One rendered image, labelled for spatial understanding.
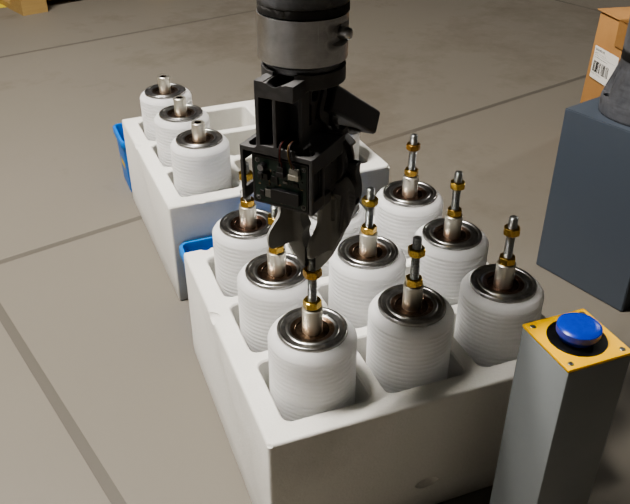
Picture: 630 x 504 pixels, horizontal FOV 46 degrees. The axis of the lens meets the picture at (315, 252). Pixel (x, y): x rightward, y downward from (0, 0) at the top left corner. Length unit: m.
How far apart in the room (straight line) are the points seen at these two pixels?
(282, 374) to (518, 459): 0.25
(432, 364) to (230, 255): 0.30
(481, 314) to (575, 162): 0.49
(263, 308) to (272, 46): 0.35
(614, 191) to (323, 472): 0.68
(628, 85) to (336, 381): 0.68
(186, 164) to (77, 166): 0.61
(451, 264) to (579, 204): 0.42
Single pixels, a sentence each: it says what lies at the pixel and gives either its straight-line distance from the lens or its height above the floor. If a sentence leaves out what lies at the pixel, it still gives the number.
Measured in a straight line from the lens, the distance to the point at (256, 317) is 0.88.
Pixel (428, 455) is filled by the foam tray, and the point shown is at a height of 0.09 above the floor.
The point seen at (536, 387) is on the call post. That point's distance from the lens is 0.74.
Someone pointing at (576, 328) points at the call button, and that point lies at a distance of 0.71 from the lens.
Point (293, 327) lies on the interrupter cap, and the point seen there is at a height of 0.25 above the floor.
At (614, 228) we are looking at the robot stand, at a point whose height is 0.14.
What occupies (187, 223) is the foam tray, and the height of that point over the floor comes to 0.15.
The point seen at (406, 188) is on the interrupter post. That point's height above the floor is 0.26.
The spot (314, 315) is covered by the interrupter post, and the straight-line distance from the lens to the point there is 0.77.
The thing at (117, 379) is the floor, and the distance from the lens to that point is 1.15.
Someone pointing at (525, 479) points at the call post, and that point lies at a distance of 0.81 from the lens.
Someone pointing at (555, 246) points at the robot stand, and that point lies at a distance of 1.37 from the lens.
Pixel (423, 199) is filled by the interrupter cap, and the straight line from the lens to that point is 1.04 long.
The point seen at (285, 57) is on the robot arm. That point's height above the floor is 0.56.
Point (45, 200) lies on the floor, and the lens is 1.66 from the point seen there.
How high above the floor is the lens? 0.75
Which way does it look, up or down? 32 degrees down
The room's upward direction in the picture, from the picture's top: straight up
